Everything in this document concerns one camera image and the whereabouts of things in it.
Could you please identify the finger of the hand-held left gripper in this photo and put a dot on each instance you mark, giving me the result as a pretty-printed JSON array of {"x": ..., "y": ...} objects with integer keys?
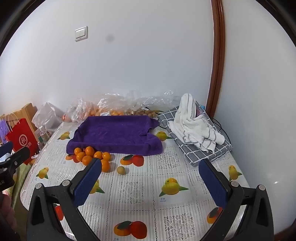
[
  {"x": 18, "y": 155},
  {"x": 5, "y": 148}
]

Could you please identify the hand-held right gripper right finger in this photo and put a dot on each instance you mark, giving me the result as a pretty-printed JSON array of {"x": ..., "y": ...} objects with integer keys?
[{"x": 214, "y": 183}]

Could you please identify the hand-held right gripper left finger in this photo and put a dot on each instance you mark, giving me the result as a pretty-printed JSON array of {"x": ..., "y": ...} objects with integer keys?
[{"x": 89, "y": 180}]

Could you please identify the heap of mandarins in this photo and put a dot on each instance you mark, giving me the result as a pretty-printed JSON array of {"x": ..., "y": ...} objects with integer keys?
[{"x": 87, "y": 160}]

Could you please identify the small yellowish green fruit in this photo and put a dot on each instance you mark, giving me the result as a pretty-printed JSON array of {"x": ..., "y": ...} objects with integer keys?
[{"x": 120, "y": 170}]

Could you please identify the purple towel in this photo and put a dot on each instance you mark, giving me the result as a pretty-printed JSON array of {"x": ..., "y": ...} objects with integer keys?
[{"x": 115, "y": 132}]

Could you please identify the person's left hand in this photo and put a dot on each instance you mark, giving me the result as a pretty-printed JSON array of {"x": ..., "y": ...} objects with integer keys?
[{"x": 5, "y": 208}]

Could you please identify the purple paper bag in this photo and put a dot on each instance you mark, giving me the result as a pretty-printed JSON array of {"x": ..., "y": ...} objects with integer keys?
[{"x": 3, "y": 132}]

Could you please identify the red paper bag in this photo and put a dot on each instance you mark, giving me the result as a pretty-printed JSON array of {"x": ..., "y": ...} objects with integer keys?
[{"x": 22, "y": 139}]

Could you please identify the light green cloth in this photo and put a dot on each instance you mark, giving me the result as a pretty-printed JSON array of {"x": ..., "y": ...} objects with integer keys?
[{"x": 20, "y": 172}]

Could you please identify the grey checkered cloth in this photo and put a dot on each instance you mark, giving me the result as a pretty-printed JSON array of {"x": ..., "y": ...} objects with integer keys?
[{"x": 198, "y": 153}]

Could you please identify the white plastic bag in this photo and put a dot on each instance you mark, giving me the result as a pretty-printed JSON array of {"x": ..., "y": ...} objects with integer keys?
[{"x": 47, "y": 114}]

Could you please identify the fruit print tablecloth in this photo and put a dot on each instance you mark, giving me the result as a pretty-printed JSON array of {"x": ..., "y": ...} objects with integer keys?
[{"x": 138, "y": 185}]

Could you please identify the reddish orange fruit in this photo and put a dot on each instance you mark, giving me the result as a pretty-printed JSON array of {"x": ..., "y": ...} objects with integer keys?
[{"x": 66, "y": 118}]

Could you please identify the white striped towel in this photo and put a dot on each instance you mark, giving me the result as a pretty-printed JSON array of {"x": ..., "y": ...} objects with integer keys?
[{"x": 192, "y": 125}]

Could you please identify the clear crumpled plastic bag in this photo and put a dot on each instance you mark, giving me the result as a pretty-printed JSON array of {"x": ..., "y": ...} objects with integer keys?
[{"x": 78, "y": 111}]

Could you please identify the blue and pink packet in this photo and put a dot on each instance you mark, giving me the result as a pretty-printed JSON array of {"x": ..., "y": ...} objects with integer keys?
[{"x": 200, "y": 111}]

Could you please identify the clear bag of oranges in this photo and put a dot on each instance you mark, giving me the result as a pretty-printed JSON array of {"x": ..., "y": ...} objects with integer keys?
[{"x": 108, "y": 105}]

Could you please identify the clear bag of brown nuts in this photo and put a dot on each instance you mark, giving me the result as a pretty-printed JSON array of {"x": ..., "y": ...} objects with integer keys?
[{"x": 148, "y": 104}]

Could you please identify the brown wooden door frame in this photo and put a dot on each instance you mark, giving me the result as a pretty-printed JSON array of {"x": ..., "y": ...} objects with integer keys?
[{"x": 218, "y": 58}]

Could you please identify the white light switch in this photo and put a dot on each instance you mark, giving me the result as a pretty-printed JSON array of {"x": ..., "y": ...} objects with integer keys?
[{"x": 81, "y": 33}]

